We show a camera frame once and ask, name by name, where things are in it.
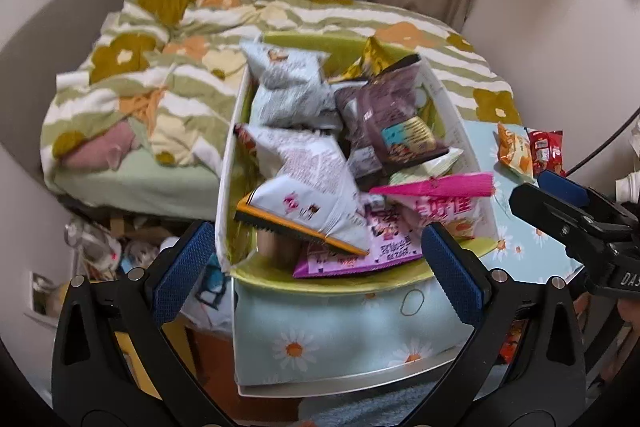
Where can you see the green bed sheet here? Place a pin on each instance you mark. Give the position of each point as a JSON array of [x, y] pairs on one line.
[[150, 182]]

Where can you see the white table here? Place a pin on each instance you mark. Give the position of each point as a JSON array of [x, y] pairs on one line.
[[350, 387]]

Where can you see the light blue daisy tablecloth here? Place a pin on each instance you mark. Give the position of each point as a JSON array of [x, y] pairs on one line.
[[325, 322]]

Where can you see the orange snack packet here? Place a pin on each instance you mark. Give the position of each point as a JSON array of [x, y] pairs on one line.
[[515, 152]]

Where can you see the red snack packet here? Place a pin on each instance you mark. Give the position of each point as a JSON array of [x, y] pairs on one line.
[[545, 149]]

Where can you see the white yellow-edged snack packet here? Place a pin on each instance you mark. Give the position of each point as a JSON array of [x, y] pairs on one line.
[[300, 202]]

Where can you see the pink white snack packet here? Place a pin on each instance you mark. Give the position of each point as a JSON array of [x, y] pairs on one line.
[[440, 207]]

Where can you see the white brown-cornered snack packet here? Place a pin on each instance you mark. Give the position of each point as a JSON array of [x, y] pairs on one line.
[[300, 147]]

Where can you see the gold yellow snack packet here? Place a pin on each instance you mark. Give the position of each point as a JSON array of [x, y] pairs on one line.
[[372, 57]]

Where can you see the green white cardboard box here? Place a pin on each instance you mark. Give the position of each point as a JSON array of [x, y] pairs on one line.
[[320, 279]]

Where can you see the pink cloth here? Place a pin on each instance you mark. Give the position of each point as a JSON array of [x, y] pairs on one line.
[[100, 149]]

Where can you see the pale green snack packet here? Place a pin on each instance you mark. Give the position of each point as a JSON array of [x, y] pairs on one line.
[[430, 167]]

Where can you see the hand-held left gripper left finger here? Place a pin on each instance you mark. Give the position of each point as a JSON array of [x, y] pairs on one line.
[[185, 269]]

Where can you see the green floral striped blanket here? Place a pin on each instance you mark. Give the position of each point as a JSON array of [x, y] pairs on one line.
[[150, 72]]

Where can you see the pile of plastic bags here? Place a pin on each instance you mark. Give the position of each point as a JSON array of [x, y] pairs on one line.
[[125, 247]]

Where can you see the grey fuzzy rug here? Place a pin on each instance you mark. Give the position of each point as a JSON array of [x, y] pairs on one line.
[[360, 407]]

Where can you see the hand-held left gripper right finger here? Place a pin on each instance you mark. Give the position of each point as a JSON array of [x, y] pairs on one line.
[[455, 272]]

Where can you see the purple snack packet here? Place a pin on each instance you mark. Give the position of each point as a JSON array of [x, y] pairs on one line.
[[350, 257]]

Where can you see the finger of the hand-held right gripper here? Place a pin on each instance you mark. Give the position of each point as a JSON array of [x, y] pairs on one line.
[[545, 209], [562, 188]]

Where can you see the dark brown snack packet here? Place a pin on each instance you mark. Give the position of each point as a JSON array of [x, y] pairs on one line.
[[375, 107]]

